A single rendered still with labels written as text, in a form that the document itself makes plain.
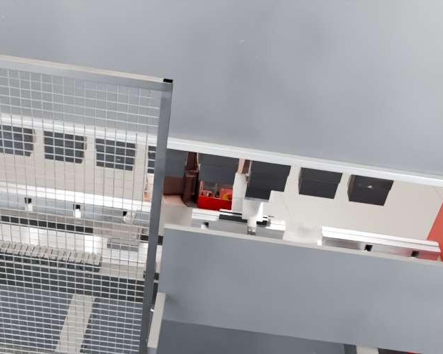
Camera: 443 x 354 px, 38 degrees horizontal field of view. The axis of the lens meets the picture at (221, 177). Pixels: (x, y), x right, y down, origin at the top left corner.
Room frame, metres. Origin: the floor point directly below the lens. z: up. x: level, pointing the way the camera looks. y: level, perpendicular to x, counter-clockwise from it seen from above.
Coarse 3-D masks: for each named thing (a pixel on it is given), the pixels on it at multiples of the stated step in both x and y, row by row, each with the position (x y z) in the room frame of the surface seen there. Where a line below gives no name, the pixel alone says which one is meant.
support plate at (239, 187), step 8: (240, 176) 2.30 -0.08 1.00; (240, 184) 2.25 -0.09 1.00; (240, 192) 2.19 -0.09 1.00; (272, 192) 2.22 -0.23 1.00; (232, 200) 2.13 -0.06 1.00; (240, 200) 2.13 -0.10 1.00; (272, 200) 2.17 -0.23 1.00; (232, 208) 2.07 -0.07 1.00; (240, 208) 2.08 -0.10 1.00; (264, 208) 2.11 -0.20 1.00; (272, 208) 2.12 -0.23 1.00; (272, 216) 2.07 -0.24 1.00
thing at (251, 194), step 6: (246, 186) 2.05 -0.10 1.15; (246, 192) 2.04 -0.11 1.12; (252, 192) 2.04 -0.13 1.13; (258, 192) 2.04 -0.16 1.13; (264, 192) 2.04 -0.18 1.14; (270, 192) 2.04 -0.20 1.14; (246, 198) 2.04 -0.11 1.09; (252, 198) 2.05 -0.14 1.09; (258, 198) 2.04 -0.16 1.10; (264, 198) 2.04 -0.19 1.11
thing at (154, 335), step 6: (162, 294) 1.51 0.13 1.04; (156, 300) 1.48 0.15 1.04; (162, 300) 1.48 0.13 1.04; (156, 306) 1.45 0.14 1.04; (162, 306) 1.45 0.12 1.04; (156, 312) 1.43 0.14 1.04; (162, 312) 1.43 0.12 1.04; (156, 318) 1.40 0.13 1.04; (156, 324) 1.37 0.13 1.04; (150, 330) 1.35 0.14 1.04; (156, 330) 1.35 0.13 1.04; (150, 336) 1.32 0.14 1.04; (156, 336) 1.33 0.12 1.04; (150, 342) 1.30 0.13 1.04; (156, 342) 1.30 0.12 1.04; (150, 348) 1.28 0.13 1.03; (156, 348) 1.28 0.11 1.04
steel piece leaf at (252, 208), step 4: (244, 196) 2.15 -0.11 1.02; (244, 200) 2.14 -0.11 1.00; (248, 200) 2.14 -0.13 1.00; (244, 204) 2.11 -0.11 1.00; (248, 204) 2.11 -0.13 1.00; (252, 204) 2.12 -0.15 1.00; (256, 204) 2.12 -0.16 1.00; (260, 204) 2.13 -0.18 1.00; (244, 208) 2.08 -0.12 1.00; (248, 208) 2.09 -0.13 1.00; (252, 208) 2.09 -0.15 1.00; (256, 208) 2.10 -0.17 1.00; (260, 208) 2.10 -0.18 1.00; (244, 212) 2.06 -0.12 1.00; (248, 212) 2.06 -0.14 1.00; (252, 212) 2.07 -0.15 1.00; (256, 212) 2.07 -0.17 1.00; (260, 212) 2.07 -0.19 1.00; (260, 216) 2.05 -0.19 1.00
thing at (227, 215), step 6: (222, 210) 2.05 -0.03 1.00; (228, 210) 2.06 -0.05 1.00; (222, 216) 2.03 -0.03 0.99; (228, 216) 2.03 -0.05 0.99; (234, 216) 2.03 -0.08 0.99; (240, 216) 2.03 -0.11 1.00; (264, 216) 2.06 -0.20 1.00; (246, 222) 2.03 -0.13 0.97; (258, 222) 2.03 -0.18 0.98; (264, 222) 2.03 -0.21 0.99
